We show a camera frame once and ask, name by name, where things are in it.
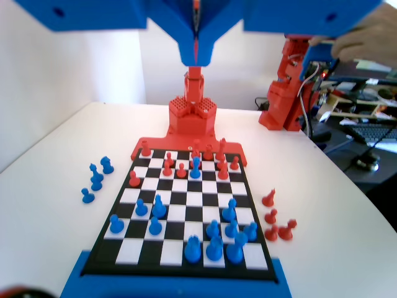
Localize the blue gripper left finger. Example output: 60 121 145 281
12 0 197 66

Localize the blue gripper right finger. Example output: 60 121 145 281
198 0 382 66

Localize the blue chess queen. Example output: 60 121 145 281
189 156 202 179

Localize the blue chess bishop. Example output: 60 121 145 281
222 197 238 222
89 163 104 184

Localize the red chess bishop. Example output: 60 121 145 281
216 161 230 181

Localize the black and white chessboard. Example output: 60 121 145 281
81 148 279 283

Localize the blue chess rook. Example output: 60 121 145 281
184 235 202 263
205 235 224 261

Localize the person's hand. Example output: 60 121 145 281
310 4 397 68

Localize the green circuit board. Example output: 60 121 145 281
305 60 334 78

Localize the wooden monitor riser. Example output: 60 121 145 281
316 93 397 120

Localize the black monitor stand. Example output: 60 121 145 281
350 81 373 102

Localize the black keyboard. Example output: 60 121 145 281
346 124 397 148

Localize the red and black round object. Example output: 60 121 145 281
0 284 60 298

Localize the black desk cable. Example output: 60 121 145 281
254 96 270 112

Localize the grey leader arm cable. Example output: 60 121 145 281
297 73 320 137

